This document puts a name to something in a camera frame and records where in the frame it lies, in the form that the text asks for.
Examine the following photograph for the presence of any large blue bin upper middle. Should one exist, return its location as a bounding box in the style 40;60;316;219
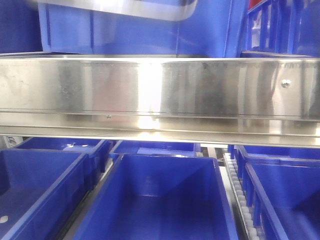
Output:
37;0;248;58

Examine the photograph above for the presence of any stainless steel shelf front rail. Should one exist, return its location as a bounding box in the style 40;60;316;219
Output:
0;54;320;148

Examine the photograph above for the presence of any blue bin rear lower left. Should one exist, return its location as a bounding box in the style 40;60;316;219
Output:
15;137;113;191

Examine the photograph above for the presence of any blue bin rear lower middle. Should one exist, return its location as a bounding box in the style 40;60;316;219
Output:
109;140;201;161

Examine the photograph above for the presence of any blue bin upper right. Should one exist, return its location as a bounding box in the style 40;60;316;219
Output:
240;0;320;58

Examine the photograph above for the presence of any blue bin lower right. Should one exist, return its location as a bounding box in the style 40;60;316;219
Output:
243;161;320;240

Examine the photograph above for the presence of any white roller conveyor track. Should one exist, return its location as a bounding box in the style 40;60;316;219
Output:
223;152;265;240

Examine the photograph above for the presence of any silver metal tray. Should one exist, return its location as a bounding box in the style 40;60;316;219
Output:
36;0;198;22

